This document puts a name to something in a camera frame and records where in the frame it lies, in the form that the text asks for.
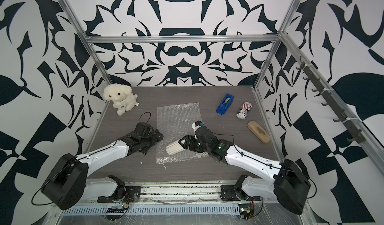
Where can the aluminium frame crossbar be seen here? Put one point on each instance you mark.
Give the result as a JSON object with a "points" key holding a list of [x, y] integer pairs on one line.
{"points": [[180, 39]]}

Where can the left electronics board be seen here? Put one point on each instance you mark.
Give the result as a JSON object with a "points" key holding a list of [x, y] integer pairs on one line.
{"points": [[115, 210]]}

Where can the white slotted cable duct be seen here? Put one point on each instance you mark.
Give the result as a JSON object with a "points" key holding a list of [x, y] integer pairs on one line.
{"points": [[135, 210]]}

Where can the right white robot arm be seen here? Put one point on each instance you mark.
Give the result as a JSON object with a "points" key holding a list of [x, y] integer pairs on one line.
{"points": [[285, 181]]}

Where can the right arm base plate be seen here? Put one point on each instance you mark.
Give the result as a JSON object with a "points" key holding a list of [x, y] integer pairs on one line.
{"points": [[232, 193]]}

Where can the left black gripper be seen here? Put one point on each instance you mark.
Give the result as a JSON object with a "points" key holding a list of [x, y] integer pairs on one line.
{"points": [[156, 139]]}

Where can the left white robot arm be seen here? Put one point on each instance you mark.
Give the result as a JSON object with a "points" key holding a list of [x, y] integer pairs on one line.
{"points": [[69, 181]]}

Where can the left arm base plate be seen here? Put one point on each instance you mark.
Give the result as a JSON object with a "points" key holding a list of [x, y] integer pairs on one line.
{"points": [[129, 193]]}

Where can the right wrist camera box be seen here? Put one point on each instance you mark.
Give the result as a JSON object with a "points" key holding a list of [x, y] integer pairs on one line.
{"points": [[196, 126]]}

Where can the oval wooden block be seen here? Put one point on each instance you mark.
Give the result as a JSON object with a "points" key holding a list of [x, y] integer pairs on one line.
{"points": [[259, 132]]}

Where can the white ribbed ceramic vase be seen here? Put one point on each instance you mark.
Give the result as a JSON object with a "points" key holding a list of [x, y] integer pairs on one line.
{"points": [[171, 148]]}

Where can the electronics board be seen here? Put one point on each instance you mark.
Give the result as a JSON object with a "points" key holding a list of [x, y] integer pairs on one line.
{"points": [[115, 210], [246, 211]]}

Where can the right electronics board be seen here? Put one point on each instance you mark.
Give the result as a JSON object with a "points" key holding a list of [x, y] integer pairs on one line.
{"points": [[246, 211]]}

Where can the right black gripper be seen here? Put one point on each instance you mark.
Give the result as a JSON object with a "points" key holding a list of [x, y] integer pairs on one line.
{"points": [[187, 142]]}

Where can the clear bubble wrap sheet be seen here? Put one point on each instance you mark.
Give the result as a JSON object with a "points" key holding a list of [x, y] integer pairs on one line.
{"points": [[174, 122]]}

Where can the white plush toy dog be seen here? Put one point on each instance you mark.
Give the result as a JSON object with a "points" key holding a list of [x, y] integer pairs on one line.
{"points": [[122, 97]]}

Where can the blue tape dispenser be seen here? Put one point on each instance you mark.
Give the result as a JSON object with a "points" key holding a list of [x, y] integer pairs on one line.
{"points": [[225, 104]]}

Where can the flag print soda can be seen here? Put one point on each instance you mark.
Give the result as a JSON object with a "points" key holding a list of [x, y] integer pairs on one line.
{"points": [[244, 110]]}

